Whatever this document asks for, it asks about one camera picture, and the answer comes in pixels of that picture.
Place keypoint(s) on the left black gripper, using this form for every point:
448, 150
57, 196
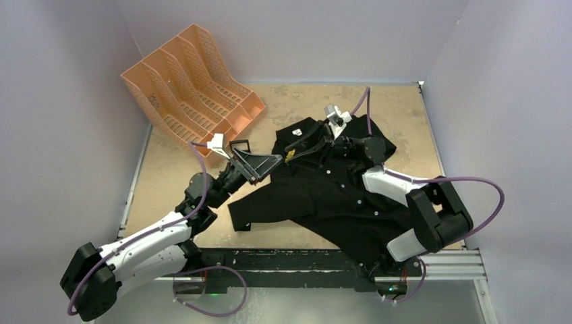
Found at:
253, 167

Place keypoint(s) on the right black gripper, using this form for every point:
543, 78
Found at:
327, 142

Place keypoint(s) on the small black rectangular frame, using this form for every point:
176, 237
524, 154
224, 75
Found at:
241, 145

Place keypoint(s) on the gold leaf brooch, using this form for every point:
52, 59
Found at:
289, 156

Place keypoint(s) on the black button shirt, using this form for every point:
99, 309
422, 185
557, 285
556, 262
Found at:
329, 203

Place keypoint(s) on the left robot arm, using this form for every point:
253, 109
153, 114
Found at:
134, 259

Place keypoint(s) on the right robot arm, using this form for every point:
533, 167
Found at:
436, 214

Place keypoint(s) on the orange plastic file organizer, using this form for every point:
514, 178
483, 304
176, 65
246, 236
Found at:
186, 91

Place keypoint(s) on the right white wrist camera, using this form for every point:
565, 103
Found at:
337, 120

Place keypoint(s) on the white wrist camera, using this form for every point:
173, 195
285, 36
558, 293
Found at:
217, 145
337, 120

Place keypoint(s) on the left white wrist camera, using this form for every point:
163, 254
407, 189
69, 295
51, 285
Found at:
217, 145

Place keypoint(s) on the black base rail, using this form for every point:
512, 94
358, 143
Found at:
219, 269

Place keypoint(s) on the aluminium frame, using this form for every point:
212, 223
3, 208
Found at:
449, 265

